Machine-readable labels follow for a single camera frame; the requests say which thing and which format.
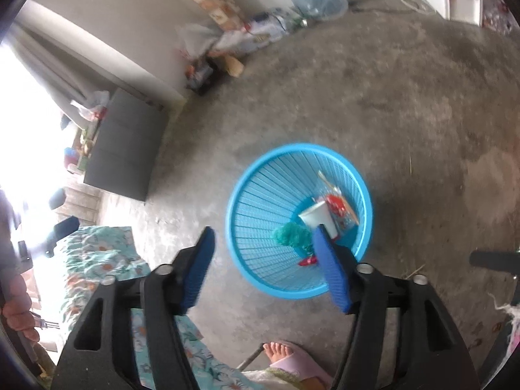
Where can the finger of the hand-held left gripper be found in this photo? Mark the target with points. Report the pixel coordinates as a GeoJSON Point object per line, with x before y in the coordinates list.
{"type": "Point", "coordinates": [57, 199]}
{"type": "Point", "coordinates": [67, 227]}

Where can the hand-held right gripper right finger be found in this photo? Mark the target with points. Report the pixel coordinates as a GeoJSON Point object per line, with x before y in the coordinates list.
{"type": "Point", "coordinates": [331, 272]}

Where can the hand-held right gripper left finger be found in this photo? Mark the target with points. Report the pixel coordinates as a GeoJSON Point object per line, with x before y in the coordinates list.
{"type": "Point", "coordinates": [199, 268]}

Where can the blue plastic basket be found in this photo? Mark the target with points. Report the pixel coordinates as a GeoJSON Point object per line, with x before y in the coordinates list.
{"type": "Point", "coordinates": [260, 195]}

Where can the person's left hand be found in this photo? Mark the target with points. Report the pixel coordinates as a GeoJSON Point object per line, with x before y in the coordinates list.
{"type": "Point", "coordinates": [18, 304]}

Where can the small red wrapper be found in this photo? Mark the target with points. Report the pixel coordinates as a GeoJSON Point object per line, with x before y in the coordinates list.
{"type": "Point", "coordinates": [306, 261]}

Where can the floral blanket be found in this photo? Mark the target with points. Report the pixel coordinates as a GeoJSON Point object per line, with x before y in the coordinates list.
{"type": "Point", "coordinates": [101, 260]}

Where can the white paper cup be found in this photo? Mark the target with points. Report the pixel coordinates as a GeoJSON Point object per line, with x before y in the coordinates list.
{"type": "Point", "coordinates": [317, 215]}

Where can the pile of packets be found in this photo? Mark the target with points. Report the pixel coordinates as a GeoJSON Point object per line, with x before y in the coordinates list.
{"type": "Point", "coordinates": [83, 146]}

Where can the clear snack wrapper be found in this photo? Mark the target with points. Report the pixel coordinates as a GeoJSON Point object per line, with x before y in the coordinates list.
{"type": "Point", "coordinates": [339, 207]}

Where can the grey cabinet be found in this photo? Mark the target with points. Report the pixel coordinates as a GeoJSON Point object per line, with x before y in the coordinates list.
{"type": "Point", "coordinates": [122, 142]}

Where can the person's foot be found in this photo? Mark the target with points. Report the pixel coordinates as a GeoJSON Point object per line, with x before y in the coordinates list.
{"type": "Point", "coordinates": [276, 351]}

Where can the clear plastic bag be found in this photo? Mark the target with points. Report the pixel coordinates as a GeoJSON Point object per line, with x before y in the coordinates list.
{"type": "Point", "coordinates": [91, 103]}

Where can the grey metal rod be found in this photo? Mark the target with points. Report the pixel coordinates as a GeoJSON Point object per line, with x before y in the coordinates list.
{"type": "Point", "coordinates": [252, 357]}

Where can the grey curtain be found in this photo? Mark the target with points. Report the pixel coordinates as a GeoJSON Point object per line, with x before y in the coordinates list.
{"type": "Point", "coordinates": [44, 65]}

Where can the brown paper bag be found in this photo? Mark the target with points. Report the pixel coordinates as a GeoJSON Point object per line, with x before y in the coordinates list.
{"type": "Point", "coordinates": [235, 66]}

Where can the white plastic bag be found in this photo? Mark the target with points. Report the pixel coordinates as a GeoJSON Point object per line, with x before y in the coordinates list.
{"type": "Point", "coordinates": [199, 38]}

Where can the white printed sack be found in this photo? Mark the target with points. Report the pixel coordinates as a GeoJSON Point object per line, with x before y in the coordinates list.
{"type": "Point", "coordinates": [252, 32]}

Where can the red packets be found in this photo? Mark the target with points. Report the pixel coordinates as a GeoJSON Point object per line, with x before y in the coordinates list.
{"type": "Point", "coordinates": [497, 16]}

